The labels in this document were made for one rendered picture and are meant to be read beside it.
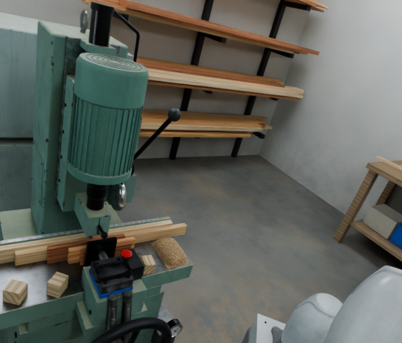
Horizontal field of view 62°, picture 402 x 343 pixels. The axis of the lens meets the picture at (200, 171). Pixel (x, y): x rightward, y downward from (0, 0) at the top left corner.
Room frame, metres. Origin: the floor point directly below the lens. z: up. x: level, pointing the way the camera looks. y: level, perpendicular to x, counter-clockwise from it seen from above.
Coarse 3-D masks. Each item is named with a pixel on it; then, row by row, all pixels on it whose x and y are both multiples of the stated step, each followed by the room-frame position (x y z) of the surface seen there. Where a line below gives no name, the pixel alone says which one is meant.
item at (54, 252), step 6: (120, 234) 0.88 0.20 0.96; (84, 240) 0.81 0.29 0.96; (90, 240) 0.81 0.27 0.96; (48, 246) 0.74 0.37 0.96; (54, 246) 0.75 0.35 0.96; (60, 246) 0.75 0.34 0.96; (66, 246) 0.76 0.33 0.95; (72, 246) 0.77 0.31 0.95; (48, 252) 0.73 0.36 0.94; (54, 252) 0.74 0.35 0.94; (60, 252) 0.75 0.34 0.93; (66, 252) 0.76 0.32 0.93; (48, 258) 0.73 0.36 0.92; (54, 258) 0.74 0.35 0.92; (60, 258) 0.75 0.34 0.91; (66, 258) 0.76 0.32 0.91
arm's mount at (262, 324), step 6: (258, 318) 0.95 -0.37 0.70; (264, 318) 0.95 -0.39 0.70; (270, 318) 0.96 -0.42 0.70; (252, 324) 0.97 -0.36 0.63; (258, 324) 0.92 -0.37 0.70; (264, 324) 0.93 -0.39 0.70; (270, 324) 0.94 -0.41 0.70; (276, 324) 0.95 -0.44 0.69; (282, 324) 0.96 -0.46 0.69; (252, 330) 0.94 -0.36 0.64; (258, 330) 0.89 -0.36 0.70; (264, 330) 0.90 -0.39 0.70; (270, 330) 0.91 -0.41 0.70; (252, 336) 0.90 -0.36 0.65; (258, 336) 0.86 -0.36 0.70; (264, 336) 0.87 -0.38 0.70; (270, 336) 0.88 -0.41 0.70; (252, 342) 0.87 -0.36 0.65; (258, 342) 0.84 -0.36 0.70; (264, 342) 0.85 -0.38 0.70; (270, 342) 0.85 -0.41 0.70
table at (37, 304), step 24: (0, 264) 0.68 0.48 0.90; (24, 264) 0.70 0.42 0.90; (48, 264) 0.73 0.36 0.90; (72, 264) 0.75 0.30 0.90; (0, 288) 0.61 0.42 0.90; (72, 288) 0.67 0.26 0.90; (0, 312) 0.54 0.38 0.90; (24, 312) 0.57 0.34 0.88; (48, 312) 0.61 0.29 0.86; (144, 312) 0.69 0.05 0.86
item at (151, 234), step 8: (184, 224) 1.06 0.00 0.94; (128, 232) 0.92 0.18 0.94; (136, 232) 0.94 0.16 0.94; (144, 232) 0.95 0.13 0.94; (152, 232) 0.96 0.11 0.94; (160, 232) 0.98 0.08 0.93; (168, 232) 1.01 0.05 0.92; (176, 232) 1.03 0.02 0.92; (184, 232) 1.05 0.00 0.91; (136, 240) 0.93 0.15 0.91; (144, 240) 0.95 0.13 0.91; (32, 248) 0.73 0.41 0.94; (40, 248) 0.74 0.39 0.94; (16, 256) 0.69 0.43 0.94; (24, 256) 0.70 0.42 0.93; (32, 256) 0.72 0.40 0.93; (40, 256) 0.73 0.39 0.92; (16, 264) 0.69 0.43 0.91
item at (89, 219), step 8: (80, 200) 0.84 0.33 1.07; (80, 208) 0.83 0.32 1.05; (104, 208) 0.84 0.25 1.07; (80, 216) 0.82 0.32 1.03; (88, 216) 0.78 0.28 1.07; (96, 216) 0.79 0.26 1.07; (104, 216) 0.80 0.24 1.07; (80, 224) 0.81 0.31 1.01; (88, 224) 0.77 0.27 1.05; (96, 224) 0.79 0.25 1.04; (104, 224) 0.80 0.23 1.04; (88, 232) 0.78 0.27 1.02; (96, 232) 0.79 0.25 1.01
